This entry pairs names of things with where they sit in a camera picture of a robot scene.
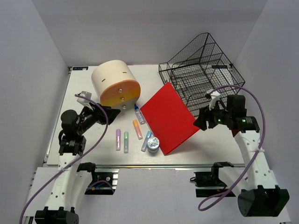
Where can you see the purple highlighter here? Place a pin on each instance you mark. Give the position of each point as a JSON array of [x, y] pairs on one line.
[[118, 139]]

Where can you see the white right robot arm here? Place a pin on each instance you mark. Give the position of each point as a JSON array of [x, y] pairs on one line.
[[258, 193]]

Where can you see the red folder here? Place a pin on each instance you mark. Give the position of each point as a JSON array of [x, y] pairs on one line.
[[169, 119]]

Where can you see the clear blue-capped spray bottle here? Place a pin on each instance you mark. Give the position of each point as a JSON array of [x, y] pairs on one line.
[[139, 115]]

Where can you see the round cream drawer organizer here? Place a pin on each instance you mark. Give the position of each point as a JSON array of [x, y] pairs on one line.
[[116, 85]]

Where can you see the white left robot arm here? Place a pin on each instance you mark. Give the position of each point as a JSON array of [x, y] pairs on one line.
[[75, 176]]

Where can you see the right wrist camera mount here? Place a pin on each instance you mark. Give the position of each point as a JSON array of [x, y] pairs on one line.
[[214, 97]]

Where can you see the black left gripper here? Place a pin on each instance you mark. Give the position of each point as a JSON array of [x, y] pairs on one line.
[[98, 112]]

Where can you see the blue highlighter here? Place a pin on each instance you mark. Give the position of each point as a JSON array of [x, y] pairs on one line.
[[144, 145]]

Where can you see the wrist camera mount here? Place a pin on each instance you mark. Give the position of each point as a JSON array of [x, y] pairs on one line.
[[83, 98], [214, 97]]

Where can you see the round blue slime jar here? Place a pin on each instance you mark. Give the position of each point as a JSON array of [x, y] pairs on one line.
[[153, 144]]

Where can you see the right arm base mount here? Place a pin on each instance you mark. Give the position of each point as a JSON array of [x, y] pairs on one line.
[[205, 186]]

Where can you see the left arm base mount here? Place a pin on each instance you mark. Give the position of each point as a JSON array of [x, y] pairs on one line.
[[104, 182]]

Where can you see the orange highlighter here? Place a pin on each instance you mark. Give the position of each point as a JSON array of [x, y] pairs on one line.
[[137, 129]]

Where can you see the green highlighter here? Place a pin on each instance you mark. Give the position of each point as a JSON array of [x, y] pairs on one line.
[[126, 142]]

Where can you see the aluminium table edge rail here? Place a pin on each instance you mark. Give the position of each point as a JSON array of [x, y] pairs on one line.
[[156, 166]]

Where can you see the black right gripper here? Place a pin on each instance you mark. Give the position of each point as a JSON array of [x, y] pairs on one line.
[[205, 115]]

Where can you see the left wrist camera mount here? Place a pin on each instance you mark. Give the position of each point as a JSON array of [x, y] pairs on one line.
[[83, 98]]

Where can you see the black wire mesh rack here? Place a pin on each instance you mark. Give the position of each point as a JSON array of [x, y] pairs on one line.
[[199, 67]]

